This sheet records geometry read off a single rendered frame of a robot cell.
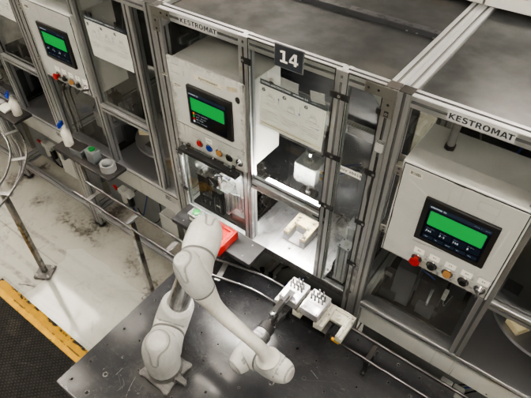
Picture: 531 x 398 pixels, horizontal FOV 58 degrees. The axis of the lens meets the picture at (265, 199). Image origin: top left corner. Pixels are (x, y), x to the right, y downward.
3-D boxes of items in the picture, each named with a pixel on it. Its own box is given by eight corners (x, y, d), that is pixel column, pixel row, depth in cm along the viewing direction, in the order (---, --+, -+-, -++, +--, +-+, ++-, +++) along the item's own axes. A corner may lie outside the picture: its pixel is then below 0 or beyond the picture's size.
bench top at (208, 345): (58, 384, 223) (55, 381, 220) (209, 244, 283) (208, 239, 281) (337, 646, 160) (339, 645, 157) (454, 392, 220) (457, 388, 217)
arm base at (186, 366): (172, 402, 213) (171, 396, 209) (137, 373, 222) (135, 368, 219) (200, 370, 224) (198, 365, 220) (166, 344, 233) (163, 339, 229)
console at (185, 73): (175, 143, 234) (160, 57, 202) (213, 115, 251) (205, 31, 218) (242, 177, 217) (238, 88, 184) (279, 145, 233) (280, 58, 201)
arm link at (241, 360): (250, 344, 217) (272, 356, 209) (228, 371, 208) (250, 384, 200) (243, 329, 211) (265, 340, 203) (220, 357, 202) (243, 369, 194)
